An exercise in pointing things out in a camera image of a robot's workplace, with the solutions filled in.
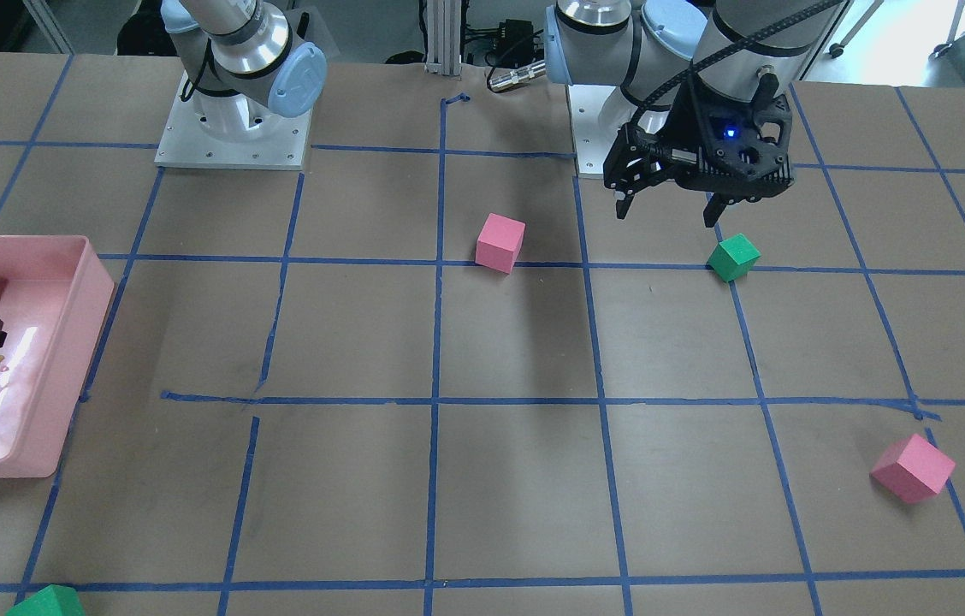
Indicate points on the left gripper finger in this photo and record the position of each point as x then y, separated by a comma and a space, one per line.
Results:
624, 201
716, 205

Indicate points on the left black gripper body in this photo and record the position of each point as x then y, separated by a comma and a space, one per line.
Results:
685, 117

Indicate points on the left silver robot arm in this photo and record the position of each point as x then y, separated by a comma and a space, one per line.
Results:
706, 82

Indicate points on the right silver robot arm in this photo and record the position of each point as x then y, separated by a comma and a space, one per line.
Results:
77, 133

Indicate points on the green cube far side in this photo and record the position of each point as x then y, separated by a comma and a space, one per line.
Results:
733, 257

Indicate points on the pink plastic bin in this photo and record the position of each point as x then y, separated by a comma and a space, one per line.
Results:
54, 297

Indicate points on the pink cube near centre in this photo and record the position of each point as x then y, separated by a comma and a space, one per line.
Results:
499, 243

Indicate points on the green cube near bin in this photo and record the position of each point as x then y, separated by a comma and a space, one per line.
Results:
52, 600

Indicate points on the pink cube far corner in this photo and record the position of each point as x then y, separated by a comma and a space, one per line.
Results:
913, 469

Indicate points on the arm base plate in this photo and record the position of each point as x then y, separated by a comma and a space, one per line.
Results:
596, 114
233, 133

